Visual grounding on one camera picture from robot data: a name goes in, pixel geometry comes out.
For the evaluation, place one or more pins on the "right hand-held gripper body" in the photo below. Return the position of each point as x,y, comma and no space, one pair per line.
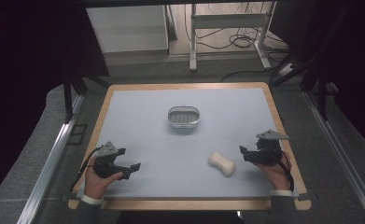
268,151

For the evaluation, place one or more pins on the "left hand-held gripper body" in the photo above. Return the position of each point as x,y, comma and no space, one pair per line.
106,161

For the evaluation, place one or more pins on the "cream soap bar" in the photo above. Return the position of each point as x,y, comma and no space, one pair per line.
222,163

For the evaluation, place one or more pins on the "small metal basket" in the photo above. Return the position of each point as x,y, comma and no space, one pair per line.
183,116

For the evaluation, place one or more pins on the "person's left hand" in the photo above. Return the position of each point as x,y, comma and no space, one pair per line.
95,183

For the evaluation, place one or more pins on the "person's right hand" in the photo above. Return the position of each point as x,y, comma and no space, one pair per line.
275,175

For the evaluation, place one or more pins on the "wooden framed white board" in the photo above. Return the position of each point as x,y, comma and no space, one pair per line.
171,155

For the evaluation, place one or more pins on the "black metal stand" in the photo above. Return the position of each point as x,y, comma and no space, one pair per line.
72,90
321,90

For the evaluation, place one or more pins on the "white power strip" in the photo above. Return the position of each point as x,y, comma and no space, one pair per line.
287,70

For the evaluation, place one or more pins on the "dark curtain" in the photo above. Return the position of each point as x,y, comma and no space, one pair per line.
351,62
30,62

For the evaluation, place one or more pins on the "white cabinet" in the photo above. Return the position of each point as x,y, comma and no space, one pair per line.
127,29

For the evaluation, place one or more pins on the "aluminium rail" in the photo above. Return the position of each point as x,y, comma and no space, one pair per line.
49,168
342,149

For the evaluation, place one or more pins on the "white metal desk frame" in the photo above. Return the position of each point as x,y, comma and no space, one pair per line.
230,21

